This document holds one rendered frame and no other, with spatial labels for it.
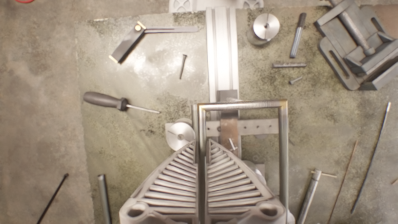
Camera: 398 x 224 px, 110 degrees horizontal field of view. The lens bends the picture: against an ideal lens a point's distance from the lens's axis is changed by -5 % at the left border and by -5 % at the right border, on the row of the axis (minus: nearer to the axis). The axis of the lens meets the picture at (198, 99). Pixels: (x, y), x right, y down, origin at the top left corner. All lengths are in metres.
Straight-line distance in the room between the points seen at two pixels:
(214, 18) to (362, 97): 0.39
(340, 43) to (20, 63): 2.11
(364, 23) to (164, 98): 0.48
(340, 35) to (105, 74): 0.54
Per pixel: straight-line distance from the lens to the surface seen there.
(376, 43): 0.51
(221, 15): 0.35
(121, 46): 0.39
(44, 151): 1.95
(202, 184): 0.21
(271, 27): 0.35
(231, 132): 0.28
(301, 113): 0.41
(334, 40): 0.46
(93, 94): 0.40
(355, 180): 0.55
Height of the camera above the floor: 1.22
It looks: 86 degrees down
